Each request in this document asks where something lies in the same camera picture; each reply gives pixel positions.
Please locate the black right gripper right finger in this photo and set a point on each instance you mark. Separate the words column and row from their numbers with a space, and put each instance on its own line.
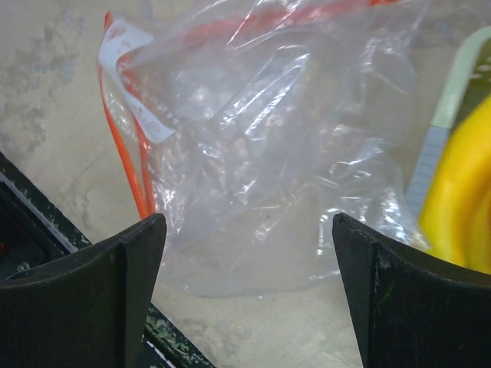
column 408, row 308

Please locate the yellow banana bunch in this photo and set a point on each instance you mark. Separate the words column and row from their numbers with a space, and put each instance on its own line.
column 455, row 218

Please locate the pale green perforated basket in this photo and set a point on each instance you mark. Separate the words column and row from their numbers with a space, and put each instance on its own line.
column 467, row 84

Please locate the clear zip bag orange zipper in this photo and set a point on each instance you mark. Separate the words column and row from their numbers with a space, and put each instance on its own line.
column 250, row 124

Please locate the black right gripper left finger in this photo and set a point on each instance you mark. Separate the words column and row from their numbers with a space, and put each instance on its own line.
column 87, row 309

